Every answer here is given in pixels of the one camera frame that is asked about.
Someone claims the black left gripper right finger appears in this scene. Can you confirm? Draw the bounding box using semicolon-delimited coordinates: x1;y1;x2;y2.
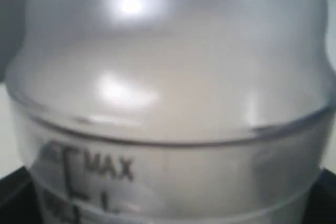
301;169;336;224

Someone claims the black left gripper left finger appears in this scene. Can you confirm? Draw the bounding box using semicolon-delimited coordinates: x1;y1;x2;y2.
1;167;43;224

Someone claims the clear plastic shaker bottle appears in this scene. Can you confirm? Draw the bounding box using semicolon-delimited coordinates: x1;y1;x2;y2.
6;0;335;223

